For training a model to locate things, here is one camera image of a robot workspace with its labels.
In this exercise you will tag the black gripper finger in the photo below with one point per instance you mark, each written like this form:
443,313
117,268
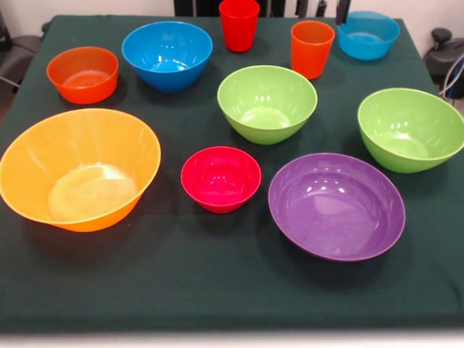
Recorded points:
302,8
343,12

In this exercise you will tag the orange cup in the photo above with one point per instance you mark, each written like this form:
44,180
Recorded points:
311,58

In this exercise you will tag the small light blue bowl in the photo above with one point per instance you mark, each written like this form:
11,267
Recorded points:
368,47

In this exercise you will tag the red cup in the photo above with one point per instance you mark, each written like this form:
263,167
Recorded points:
239,32

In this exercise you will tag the green bowl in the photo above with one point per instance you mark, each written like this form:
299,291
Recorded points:
266,98
409,119

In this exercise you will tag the small pink-red bowl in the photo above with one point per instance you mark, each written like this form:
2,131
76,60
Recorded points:
221,177

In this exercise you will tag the purple bowl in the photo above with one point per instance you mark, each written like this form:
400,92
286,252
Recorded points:
337,206

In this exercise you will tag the small orange bowl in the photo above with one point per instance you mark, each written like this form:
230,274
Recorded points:
83,90

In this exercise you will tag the large yellow-orange bowl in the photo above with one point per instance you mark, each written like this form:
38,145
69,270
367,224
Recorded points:
79,145

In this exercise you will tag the dark green table cloth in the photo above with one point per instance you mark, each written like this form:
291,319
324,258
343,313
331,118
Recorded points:
232,272

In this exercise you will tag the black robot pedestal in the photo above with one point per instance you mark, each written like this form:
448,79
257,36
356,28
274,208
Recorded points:
195,7

